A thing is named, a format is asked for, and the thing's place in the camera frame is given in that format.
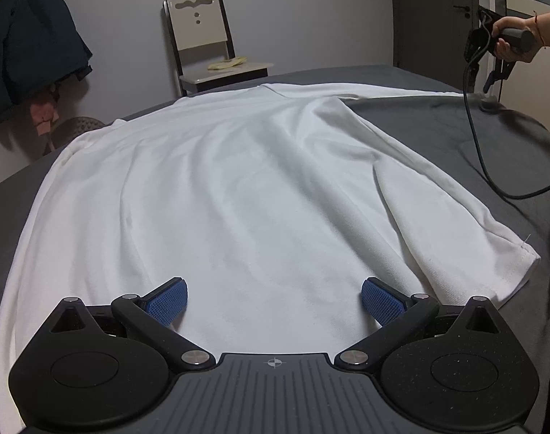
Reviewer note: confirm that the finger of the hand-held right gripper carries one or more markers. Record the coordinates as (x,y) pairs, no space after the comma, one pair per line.
(498,74)

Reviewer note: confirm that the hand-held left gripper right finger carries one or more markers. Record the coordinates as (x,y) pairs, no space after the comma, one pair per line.
(383,300)

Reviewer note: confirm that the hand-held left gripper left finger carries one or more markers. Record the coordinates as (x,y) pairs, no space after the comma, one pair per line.
(168,300)

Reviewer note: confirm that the white T-shirt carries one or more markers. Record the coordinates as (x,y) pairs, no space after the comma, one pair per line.
(238,190)

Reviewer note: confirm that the person's right hand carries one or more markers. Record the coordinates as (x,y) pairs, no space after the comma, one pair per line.
(512,22)

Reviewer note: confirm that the grey door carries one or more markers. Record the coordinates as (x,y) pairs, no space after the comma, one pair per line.
(428,13)

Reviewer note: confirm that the bed with grey sheet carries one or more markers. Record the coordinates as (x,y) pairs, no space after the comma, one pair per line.
(460,153)

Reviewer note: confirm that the woven round pouf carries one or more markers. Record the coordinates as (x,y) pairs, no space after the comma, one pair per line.
(76,129)

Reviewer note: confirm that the pink garment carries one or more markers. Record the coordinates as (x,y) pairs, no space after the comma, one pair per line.
(44,110)

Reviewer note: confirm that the yellow cloth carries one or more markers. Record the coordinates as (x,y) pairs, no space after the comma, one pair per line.
(227,63)

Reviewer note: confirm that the dark teal jacket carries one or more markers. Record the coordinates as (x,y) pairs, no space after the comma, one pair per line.
(35,40)

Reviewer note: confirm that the cream chair with black frame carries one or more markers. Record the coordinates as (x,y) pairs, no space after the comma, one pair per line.
(198,36)

